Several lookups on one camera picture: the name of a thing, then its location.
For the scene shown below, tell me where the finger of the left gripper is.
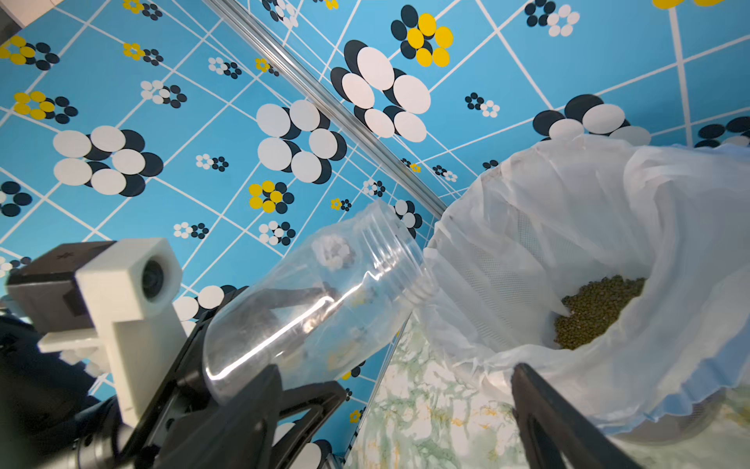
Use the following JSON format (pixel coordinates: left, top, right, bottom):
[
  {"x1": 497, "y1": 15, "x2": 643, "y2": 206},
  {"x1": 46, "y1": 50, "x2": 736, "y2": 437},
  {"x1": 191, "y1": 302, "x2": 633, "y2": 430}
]
[
  {"x1": 193, "y1": 283, "x2": 343, "y2": 375},
  {"x1": 269, "y1": 381, "x2": 347, "y2": 469}
]

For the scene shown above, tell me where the left aluminium corner post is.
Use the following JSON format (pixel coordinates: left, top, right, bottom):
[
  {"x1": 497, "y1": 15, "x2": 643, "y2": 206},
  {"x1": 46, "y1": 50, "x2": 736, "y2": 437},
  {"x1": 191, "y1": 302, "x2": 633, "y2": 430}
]
[{"x1": 204, "y1": 0, "x2": 447, "y2": 218}]

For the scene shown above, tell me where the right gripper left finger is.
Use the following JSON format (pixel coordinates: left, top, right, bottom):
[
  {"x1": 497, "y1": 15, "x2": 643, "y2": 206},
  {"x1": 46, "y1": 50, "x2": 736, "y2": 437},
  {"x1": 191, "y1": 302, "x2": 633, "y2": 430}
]
[{"x1": 155, "y1": 365, "x2": 282, "y2": 468}]

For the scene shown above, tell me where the white plastic bin liner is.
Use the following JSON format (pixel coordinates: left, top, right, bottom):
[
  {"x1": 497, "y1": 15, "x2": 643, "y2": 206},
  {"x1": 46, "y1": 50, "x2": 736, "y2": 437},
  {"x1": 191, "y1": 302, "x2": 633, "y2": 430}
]
[{"x1": 416, "y1": 135, "x2": 749, "y2": 435}]

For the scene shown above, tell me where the mung beans pile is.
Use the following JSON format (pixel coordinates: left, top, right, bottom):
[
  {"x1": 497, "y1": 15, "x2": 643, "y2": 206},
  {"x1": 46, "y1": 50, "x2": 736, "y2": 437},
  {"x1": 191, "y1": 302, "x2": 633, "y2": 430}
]
[{"x1": 554, "y1": 276, "x2": 646, "y2": 350}]

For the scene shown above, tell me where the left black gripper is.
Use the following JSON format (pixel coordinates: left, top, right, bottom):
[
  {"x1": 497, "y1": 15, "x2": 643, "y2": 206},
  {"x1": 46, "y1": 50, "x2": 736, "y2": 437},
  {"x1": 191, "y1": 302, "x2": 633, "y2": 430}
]
[{"x1": 1, "y1": 316, "x2": 211, "y2": 468}]

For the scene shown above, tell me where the grey trash bin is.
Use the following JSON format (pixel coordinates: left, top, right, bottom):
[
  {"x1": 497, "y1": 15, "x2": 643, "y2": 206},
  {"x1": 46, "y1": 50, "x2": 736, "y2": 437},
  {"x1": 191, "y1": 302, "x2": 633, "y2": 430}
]
[{"x1": 613, "y1": 389, "x2": 726, "y2": 446}]

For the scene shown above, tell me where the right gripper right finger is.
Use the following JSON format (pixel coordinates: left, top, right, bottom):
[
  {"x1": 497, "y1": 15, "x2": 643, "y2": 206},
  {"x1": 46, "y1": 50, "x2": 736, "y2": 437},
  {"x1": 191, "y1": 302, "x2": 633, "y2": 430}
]
[{"x1": 511, "y1": 363, "x2": 639, "y2": 468}]

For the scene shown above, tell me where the red lid jar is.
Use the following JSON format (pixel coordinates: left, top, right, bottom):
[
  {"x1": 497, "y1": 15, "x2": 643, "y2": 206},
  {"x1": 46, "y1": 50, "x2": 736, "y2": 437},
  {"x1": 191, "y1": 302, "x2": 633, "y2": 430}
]
[{"x1": 202, "y1": 201, "x2": 437, "y2": 404}]

